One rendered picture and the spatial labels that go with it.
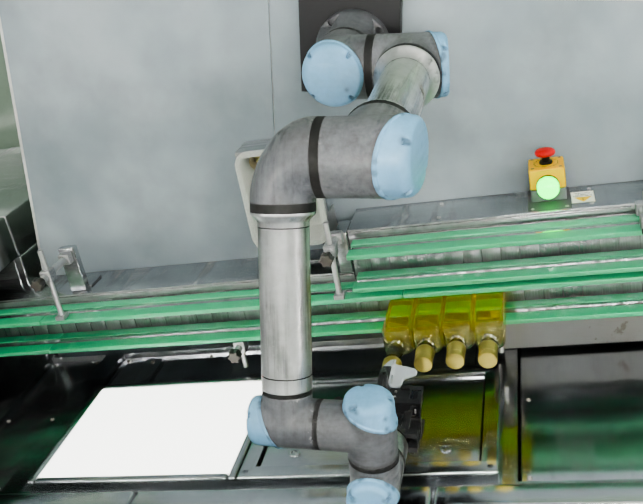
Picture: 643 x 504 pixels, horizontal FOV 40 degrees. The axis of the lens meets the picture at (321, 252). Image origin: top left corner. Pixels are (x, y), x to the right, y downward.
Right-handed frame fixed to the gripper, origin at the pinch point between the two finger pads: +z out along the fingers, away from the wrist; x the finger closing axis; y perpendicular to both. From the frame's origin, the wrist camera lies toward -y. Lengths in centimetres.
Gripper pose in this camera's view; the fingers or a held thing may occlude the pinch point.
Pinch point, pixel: (390, 374)
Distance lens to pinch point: 162.0
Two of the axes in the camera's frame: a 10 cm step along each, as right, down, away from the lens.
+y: 9.7, 0.1, -2.3
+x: -0.8, -9.1, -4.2
